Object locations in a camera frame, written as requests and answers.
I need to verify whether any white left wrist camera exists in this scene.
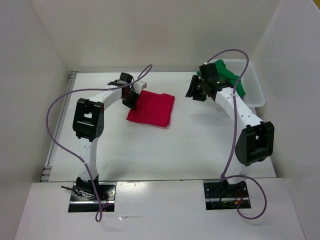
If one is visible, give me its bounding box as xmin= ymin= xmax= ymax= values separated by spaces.
xmin=132 ymin=80 xmax=147 ymax=95

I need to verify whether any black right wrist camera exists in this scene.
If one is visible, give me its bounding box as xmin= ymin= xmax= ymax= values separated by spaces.
xmin=199 ymin=63 xmax=233 ymax=88

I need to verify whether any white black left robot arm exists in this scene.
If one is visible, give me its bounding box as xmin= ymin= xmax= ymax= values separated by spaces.
xmin=72 ymin=72 xmax=147 ymax=200

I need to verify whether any red t shirt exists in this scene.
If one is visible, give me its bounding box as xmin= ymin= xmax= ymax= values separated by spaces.
xmin=126 ymin=90 xmax=175 ymax=128

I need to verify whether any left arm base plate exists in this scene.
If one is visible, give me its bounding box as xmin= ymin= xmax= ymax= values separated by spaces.
xmin=67 ymin=182 xmax=117 ymax=213

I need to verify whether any aluminium table edge rail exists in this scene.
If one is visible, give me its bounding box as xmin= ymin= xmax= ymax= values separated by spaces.
xmin=39 ymin=71 xmax=79 ymax=183

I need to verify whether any green t shirt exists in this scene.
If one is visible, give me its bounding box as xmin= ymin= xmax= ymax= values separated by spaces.
xmin=195 ymin=59 xmax=246 ymax=101

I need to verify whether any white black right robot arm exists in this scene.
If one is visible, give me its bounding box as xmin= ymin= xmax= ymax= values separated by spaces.
xmin=185 ymin=63 xmax=275 ymax=197

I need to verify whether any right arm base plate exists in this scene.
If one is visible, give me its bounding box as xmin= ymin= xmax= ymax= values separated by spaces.
xmin=203 ymin=180 xmax=251 ymax=211

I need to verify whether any white plastic basket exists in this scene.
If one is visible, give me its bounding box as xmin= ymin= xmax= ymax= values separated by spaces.
xmin=223 ymin=59 xmax=266 ymax=109

